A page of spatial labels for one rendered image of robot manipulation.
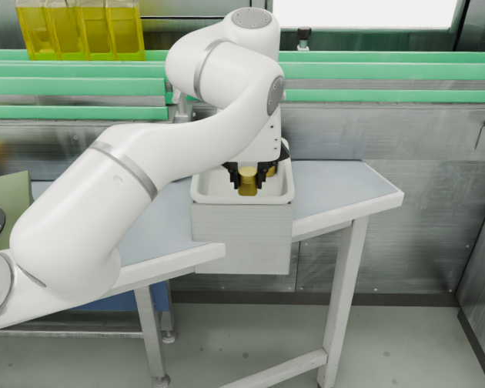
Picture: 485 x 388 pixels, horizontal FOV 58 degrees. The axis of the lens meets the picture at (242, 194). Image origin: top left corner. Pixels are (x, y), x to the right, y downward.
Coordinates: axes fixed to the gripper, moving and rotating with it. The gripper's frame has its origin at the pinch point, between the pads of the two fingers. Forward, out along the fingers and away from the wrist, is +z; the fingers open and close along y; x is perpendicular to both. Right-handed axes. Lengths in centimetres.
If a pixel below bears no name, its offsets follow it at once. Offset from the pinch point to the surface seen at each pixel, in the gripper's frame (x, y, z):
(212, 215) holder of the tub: 7.2, 5.9, 2.0
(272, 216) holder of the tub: 7.4, -4.0, 1.9
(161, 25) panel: -42.2, 18.8, -4.5
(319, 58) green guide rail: -31.4, -16.1, -2.5
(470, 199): -30, -67, 43
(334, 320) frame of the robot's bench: 4, -23, 51
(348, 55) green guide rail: -31.5, -22.0, -3.4
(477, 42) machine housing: -42, -55, 0
